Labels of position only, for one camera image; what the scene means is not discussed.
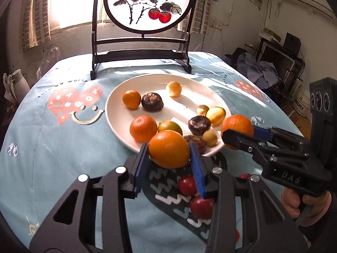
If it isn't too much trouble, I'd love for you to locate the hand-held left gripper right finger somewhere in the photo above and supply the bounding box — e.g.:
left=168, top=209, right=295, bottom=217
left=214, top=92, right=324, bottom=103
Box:
left=189, top=143, right=309, bottom=253

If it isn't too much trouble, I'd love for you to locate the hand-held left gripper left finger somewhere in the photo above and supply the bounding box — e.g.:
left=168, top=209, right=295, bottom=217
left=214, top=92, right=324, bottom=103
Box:
left=28, top=142, right=150, bottom=253

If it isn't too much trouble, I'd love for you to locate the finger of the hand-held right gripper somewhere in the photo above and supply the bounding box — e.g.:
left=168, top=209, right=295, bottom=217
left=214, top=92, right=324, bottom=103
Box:
left=222, top=129, right=310, bottom=168
left=253, top=125, right=310, bottom=153

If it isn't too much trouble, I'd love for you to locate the orange tangerine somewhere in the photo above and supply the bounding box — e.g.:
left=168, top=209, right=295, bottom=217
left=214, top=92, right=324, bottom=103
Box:
left=130, top=115, right=158, bottom=143
left=221, top=114, right=254, bottom=151

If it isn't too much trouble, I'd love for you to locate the dark brown water chestnut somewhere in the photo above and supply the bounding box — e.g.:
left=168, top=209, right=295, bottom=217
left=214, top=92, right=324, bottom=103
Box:
left=183, top=135, right=207, bottom=155
left=141, top=92, right=164, bottom=113
left=188, top=116, right=211, bottom=135

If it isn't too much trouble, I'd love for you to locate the yellow kumquat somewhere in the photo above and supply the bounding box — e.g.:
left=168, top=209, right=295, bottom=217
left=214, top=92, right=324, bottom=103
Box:
left=206, top=106, right=226, bottom=127

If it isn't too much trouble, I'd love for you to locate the large smooth orange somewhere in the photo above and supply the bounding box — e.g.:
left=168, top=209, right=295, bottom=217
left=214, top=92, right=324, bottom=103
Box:
left=148, top=130, right=190, bottom=169

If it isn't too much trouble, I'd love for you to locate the greenish orange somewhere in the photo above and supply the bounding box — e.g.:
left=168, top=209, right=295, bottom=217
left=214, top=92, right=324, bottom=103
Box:
left=157, top=120, right=183, bottom=136

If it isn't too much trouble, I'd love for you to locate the white round plate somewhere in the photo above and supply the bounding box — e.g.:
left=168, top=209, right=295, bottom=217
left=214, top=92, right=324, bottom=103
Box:
left=105, top=73, right=232, bottom=158

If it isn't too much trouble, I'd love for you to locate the small orange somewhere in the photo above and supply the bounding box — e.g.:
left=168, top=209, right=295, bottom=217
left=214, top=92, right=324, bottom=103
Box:
left=122, top=90, right=142, bottom=109
left=166, top=81, right=183, bottom=98

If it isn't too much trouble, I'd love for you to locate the person's right hand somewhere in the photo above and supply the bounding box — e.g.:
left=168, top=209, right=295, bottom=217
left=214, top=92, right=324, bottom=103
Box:
left=281, top=187, right=303, bottom=218

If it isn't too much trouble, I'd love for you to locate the red cherry tomato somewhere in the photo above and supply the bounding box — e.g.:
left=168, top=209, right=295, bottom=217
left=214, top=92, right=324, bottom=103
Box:
left=178, top=175, right=198, bottom=197

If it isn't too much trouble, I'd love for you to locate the dark red plum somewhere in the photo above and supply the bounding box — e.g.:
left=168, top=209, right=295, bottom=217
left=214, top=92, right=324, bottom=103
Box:
left=190, top=197, right=215, bottom=220

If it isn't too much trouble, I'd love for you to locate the white plastic bucket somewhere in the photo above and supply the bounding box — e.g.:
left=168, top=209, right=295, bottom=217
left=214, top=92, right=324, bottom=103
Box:
left=291, top=86, right=312, bottom=116

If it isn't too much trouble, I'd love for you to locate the pile of blue clothes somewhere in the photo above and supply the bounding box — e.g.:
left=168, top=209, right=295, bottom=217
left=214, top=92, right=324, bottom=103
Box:
left=237, top=52, right=282, bottom=89

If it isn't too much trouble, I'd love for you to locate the dark monitor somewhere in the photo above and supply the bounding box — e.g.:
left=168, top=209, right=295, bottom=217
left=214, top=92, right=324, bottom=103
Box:
left=261, top=43, right=297, bottom=77

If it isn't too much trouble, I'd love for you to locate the black speaker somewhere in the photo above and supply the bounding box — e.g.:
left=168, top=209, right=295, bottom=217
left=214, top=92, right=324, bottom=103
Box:
left=284, top=32, right=302, bottom=56

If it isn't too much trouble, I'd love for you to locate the brick-patterned curtain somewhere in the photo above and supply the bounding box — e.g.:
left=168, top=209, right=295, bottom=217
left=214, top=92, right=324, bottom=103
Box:
left=178, top=0, right=214, bottom=35
left=20, top=0, right=52, bottom=50

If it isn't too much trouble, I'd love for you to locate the white ceramic pitcher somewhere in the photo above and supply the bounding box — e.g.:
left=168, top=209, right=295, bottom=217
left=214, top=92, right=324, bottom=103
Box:
left=9, top=69, right=31, bottom=102

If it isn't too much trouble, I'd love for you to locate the white bag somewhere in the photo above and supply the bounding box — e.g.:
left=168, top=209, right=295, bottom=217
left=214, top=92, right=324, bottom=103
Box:
left=3, top=72, right=13, bottom=102

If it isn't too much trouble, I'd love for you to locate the dark wooden painted table screen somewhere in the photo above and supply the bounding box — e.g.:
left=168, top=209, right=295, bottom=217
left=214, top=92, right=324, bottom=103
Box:
left=90, top=0, right=200, bottom=81

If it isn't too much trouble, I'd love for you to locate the bright window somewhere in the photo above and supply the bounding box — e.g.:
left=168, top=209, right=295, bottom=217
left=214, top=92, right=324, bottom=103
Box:
left=49, top=0, right=106, bottom=29

